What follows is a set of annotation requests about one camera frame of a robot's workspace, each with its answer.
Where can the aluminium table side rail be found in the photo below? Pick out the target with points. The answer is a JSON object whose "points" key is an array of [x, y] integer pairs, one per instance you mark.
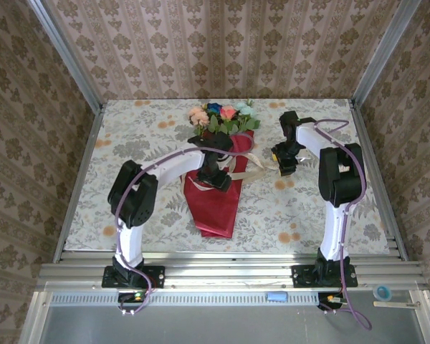
{"points": [[371, 161], [81, 179]]}

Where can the dark blue fake rose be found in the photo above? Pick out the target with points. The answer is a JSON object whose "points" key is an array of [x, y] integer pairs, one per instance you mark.
{"points": [[213, 107]]}

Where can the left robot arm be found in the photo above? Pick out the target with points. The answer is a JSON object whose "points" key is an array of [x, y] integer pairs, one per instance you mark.
{"points": [[129, 243]]}

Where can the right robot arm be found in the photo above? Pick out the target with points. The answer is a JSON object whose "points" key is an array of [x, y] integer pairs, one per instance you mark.
{"points": [[335, 229]]}

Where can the red wrapping paper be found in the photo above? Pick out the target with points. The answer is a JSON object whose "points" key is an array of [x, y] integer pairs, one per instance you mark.
{"points": [[215, 211]]}

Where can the aluminium frame post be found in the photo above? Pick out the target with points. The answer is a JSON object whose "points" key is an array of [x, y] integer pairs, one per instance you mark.
{"points": [[69, 61], [384, 53]]}

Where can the light blue fake flower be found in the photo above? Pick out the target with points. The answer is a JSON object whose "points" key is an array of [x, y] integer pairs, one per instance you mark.
{"points": [[242, 107]]}

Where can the flat wooden stick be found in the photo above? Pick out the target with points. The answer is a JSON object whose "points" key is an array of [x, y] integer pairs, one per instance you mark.
{"points": [[394, 304]]}

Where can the black connector module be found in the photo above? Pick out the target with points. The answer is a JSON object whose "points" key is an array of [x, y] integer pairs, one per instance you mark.
{"points": [[129, 297], [326, 299]]}

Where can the beige ribbon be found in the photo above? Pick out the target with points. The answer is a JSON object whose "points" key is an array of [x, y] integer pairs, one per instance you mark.
{"points": [[251, 174]]}

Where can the floral table cover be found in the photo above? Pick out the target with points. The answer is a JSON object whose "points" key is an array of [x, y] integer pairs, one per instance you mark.
{"points": [[129, 118]]}

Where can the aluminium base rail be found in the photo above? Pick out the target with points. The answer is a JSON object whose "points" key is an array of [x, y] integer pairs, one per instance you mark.
{"points": [[229, 272]]}

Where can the grey metal shelf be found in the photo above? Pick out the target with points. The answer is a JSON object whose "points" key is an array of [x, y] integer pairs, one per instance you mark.
{"points": [[218, 326]]}

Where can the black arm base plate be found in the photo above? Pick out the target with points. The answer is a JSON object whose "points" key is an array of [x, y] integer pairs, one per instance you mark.
{"points": [[302, 277], [154, 276]]}

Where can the pink fake rose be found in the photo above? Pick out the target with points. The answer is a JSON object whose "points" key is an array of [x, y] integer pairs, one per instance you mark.
{"points": [[228, 112]]}

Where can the blue tape roll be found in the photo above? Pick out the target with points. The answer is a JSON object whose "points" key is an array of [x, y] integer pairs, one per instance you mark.
{"points": [[377, 291]]}

